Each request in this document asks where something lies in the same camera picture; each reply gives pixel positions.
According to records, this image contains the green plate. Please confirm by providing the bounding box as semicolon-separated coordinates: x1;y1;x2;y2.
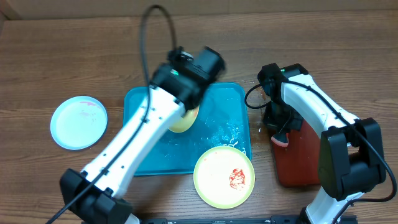
193;146;255;209
169;106;200;133

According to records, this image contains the light blue plate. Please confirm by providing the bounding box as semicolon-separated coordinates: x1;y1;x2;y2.
50;96;108;151

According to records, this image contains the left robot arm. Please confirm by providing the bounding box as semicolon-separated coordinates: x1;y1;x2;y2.
49;60;225;223

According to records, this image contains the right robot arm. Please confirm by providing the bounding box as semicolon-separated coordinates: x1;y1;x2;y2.
257;63;391;223

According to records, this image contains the dark red tray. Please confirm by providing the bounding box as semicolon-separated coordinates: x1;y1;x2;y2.
271;119;320;187

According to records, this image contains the teal plastic tray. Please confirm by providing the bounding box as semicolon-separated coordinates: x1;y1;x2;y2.
135;83;252;176

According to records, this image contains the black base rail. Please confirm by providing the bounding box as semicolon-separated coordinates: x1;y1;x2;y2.
136;214;358;224

